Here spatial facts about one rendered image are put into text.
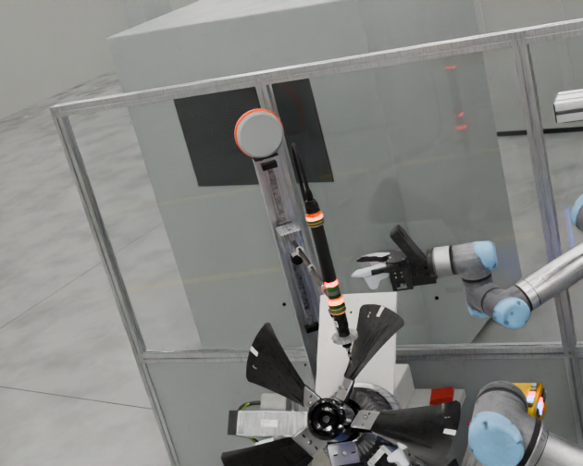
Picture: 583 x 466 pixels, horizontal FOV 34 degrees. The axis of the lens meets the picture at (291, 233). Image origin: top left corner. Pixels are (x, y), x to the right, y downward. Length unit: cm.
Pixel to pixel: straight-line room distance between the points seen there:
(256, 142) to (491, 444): 141
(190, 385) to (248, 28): 181
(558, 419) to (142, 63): 296
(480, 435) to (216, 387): 194
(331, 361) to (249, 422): 32
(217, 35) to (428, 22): 106
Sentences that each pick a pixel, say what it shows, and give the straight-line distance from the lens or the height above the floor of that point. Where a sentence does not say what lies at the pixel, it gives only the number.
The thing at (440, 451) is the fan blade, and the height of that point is 115.
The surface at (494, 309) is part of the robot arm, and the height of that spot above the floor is 155.
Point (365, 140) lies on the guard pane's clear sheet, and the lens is 314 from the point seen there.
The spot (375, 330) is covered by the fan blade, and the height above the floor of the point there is 139.
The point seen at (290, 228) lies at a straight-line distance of 311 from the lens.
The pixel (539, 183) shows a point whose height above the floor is 158.
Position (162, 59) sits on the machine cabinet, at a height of 189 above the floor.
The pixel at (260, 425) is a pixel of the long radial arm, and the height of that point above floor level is 111.
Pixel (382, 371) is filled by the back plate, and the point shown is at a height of 117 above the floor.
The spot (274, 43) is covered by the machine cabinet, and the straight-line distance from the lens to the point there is 471.
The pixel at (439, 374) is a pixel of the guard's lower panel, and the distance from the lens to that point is 345.
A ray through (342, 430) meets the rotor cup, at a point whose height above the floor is 120.
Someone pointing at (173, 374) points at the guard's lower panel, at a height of 90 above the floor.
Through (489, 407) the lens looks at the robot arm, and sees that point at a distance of 212.
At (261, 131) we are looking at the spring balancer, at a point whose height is 189.
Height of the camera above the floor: 263
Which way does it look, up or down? 20 degrees down
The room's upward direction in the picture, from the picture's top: 15 degrees counter-clockwise
